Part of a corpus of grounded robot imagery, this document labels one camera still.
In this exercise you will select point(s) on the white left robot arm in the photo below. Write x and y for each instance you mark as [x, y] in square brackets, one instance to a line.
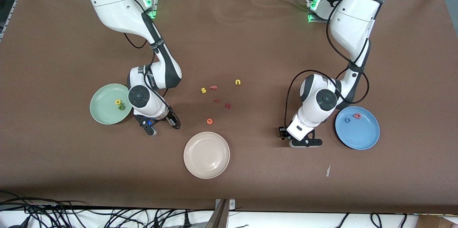
[354, 17]

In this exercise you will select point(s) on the white paper scrap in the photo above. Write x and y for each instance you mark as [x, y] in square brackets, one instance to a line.
[328, 171]

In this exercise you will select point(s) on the light green plate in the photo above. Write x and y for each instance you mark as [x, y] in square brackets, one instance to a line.
[105, 111]

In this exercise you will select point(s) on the grey metal beam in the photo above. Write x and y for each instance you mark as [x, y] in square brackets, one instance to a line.
[219, 217]

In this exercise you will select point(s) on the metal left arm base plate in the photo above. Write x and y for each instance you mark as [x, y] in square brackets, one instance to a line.
[315, 20]

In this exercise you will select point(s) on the orange foam letter e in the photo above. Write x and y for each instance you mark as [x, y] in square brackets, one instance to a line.
[208, 121]

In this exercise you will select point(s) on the cream white plate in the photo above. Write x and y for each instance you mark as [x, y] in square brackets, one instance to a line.
[206, 155]

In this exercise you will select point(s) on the black power plug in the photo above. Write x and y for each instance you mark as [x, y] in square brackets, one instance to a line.
[186, 221]

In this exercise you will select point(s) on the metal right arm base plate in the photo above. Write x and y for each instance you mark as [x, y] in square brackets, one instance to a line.
[154, 6]

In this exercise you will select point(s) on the pink foam letter q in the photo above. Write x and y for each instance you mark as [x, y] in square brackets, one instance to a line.
[355, 116]

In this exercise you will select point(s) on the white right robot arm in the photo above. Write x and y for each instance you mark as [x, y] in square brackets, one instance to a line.
[114, 2]

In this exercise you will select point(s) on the brown cardboard box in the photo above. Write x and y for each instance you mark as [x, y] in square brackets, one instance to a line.
[436, 221]

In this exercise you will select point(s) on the silver metal bracket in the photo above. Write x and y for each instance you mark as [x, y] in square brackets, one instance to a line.
[232, 204]

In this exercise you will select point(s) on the blue plate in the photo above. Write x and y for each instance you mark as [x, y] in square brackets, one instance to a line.
[361, 135]

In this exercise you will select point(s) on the green foam letter b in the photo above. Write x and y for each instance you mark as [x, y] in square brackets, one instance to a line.
[120, 107]

